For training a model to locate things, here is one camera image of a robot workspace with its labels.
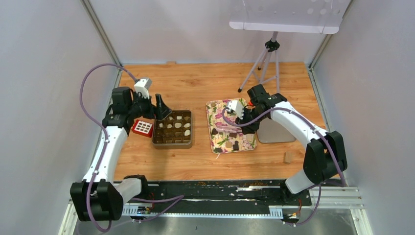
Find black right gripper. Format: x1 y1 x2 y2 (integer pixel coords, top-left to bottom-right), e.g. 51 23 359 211
235 107 266 135

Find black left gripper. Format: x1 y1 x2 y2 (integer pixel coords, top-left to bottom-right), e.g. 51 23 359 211
128 91 172 120

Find pink silicone tongs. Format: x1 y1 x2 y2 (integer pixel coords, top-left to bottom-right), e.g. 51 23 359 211
215 122 242 133

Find floral patterned tray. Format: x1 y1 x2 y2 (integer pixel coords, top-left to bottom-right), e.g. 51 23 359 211
206 99 257 154

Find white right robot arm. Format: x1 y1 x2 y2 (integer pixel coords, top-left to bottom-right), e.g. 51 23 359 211
226 85 347 205

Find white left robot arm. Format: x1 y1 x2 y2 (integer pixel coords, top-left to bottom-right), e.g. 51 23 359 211
70 87 172 222

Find gold chocolate tin box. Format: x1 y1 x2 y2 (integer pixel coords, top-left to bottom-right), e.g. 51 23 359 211
152 110 193 149

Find white oval swirl chocolate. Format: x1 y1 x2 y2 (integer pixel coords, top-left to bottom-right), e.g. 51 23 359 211
184 129 191 136

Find dark ridged square chocolate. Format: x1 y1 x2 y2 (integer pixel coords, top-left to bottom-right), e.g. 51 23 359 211
232 141 239 151

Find red white grid object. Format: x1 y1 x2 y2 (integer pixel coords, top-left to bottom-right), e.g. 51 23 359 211
132 120 154 138

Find grey metal tin lid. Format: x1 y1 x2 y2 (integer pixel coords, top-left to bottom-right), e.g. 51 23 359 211
257 118 296 143

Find small wooden block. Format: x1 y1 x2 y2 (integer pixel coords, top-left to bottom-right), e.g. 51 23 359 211
283 151 293 164

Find white tripod stand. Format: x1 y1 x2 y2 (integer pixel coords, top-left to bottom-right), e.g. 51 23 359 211
237 31 280 93

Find white overhead light panel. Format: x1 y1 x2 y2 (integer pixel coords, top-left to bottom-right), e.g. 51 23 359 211
229 0 351 35

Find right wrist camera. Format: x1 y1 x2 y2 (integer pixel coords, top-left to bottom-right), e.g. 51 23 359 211
226 100 244 119

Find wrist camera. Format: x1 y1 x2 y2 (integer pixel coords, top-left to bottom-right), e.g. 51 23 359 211
134 78 152 99
226 100 244 119

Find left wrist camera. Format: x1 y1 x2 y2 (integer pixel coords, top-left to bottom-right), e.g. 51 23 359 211
134 78 152 99

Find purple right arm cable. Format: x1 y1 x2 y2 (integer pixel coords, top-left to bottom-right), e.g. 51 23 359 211
221 105 347 227

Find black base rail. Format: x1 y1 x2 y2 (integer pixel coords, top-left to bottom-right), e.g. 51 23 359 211
69 178 364 221

